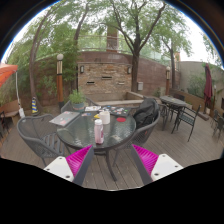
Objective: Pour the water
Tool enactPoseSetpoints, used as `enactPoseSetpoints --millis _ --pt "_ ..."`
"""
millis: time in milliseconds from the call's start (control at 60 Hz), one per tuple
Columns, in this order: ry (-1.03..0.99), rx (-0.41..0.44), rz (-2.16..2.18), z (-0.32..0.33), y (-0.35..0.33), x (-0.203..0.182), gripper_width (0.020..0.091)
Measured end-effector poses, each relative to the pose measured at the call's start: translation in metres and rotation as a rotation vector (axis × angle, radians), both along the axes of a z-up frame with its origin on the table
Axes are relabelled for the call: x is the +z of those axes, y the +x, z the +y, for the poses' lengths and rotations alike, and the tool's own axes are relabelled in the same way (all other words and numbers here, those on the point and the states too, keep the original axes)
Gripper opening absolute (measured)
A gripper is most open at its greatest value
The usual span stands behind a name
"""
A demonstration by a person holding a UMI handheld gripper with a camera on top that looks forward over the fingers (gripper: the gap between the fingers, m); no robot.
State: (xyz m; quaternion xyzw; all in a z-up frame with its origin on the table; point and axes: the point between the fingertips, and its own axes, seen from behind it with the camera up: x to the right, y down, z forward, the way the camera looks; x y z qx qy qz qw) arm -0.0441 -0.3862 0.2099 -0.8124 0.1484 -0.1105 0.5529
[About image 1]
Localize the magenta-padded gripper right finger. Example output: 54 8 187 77
129 143 184 186

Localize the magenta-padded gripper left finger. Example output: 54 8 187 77
43 144 96 187

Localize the clear pink white-capped bottle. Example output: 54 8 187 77
93 118 105 145

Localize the grey laptop with stickers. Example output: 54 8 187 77
49 110 81 127

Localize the dark slatted patio chair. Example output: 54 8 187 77
171 104 202 143

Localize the black jacket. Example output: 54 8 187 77
133 98 160 129

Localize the blue yellow striped cone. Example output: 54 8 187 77
31 96 39 115

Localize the dark round patio table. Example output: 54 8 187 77
159 95 188 131

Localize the white textured cup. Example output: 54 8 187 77
99 110 111 125

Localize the closed maroon patio umbrella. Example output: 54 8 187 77
203 63 214 114

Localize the forked dark-trunk tree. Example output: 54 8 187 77
99 0 168 94

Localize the leaning slender tree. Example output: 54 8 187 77
28 0 91 108

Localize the orange patio umbrella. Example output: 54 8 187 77
0 63 26 118

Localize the globe-topped wooden lamp post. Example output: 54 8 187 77
55 53 65 109

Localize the short wooden lamp post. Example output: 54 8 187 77
165 65 172 96

